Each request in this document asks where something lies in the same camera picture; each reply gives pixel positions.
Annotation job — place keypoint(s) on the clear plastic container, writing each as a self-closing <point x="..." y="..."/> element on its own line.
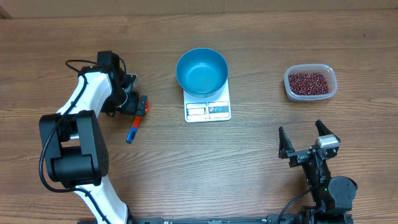
<point x="311" y="68"/>

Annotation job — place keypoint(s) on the blue plastic bowl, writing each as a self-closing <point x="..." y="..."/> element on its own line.
<point x="202" y="72"/>

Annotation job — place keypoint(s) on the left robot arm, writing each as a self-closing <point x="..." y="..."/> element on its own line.
<point x="74" y="157"/>

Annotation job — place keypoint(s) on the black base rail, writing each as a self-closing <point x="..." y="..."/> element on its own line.
<point x="270" y="219"/>

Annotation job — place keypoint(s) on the white digital kitchen scale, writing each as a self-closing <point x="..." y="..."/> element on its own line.
<point x="210" y="109"/>

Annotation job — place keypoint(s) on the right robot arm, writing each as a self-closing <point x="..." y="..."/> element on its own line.
<point x="332" y="196"/>

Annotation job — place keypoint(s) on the red scoop with blue handle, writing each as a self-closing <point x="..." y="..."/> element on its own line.
<point x="134" y="127"/>

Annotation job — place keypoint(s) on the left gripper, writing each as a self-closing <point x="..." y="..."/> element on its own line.
<point x="132" y="109"/>

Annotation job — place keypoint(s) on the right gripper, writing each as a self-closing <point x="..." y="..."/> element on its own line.
<point x="286" y="150"/>

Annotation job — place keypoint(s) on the red beans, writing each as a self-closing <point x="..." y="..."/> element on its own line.
<point x="308" y="84"/>

